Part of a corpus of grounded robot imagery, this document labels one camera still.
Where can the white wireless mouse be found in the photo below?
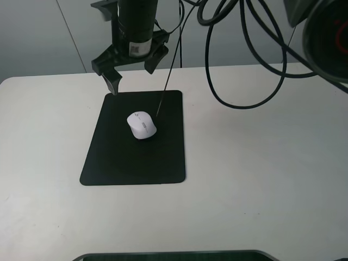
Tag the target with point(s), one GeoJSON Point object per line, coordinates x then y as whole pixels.
{"type": "Point", "coordinates": [141, 125]}

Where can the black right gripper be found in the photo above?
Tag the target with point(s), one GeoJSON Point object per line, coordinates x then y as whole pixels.
{"type": "Point", "coordinates": [150, 53]}

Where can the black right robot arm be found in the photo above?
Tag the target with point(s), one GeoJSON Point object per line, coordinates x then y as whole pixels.
{"type": "Point", "coordinates": [324, 38]}

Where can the black rectangular mouse pad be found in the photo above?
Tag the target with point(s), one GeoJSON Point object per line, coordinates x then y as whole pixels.
{"type": "Point", "coordinates": [116, 157]}

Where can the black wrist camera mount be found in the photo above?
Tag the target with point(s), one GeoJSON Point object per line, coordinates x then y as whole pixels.
{"type": "Point", "coordinates": [108, 9]}

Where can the dark curved robot base edge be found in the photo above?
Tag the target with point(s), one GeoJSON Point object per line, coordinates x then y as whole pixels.
{"type": "Point", "coordinates": [187, 255]}

